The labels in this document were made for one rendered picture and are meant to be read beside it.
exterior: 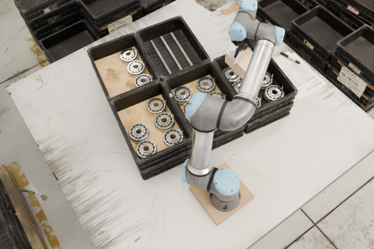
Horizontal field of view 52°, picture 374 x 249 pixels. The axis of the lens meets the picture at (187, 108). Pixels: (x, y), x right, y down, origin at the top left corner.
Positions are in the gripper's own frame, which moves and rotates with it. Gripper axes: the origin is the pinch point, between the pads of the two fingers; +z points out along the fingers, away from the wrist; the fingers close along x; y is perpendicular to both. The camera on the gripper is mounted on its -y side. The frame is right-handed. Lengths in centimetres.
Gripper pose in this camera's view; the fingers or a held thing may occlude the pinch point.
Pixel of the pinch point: (245, 59)
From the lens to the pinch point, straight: 193.8
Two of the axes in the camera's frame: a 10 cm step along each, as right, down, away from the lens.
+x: -8.2, 5.0, -2.9
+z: 0.4, 5.5, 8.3
